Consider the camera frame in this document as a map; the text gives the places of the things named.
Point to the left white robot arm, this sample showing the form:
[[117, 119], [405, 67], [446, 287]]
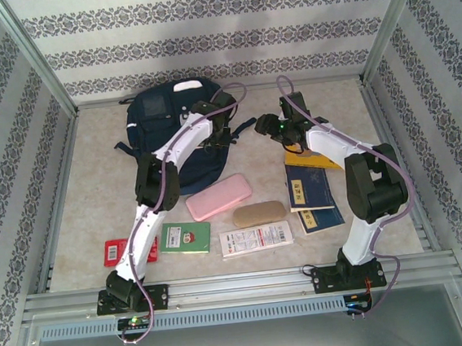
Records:
[[179, 145]]

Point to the left controller board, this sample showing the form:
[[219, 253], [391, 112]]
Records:
[[134, 322]]

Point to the red packet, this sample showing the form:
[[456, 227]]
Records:
[[114, 253]]

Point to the navy blue backpack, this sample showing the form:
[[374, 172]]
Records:
[[155, 106]]

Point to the aluminium frame post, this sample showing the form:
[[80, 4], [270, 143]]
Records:
[[36, 61], [393, 26]]

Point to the pink pencil case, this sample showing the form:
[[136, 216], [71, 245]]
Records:
[[217, 196]]

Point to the tan fabric glasses case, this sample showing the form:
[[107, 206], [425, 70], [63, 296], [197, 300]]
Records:
[[259, 214]]

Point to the white ruler set packet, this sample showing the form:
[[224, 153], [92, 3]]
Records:
[[258, 240]]

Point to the blue book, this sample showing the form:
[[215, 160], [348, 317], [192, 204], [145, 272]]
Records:
[[310, 186], [321, 221]]

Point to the aluminium side rail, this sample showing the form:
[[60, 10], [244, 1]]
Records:
[[67, 164], [385, 133]]

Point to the right controller board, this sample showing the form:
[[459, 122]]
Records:
[[356, 303]]

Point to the controller board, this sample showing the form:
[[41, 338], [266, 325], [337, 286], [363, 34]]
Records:
[[134, 322], [356, 303]]

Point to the green notebook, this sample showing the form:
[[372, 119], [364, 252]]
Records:
[[184, 239]]

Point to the aluminium mounting rail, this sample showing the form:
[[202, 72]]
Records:
[[242, 286]]

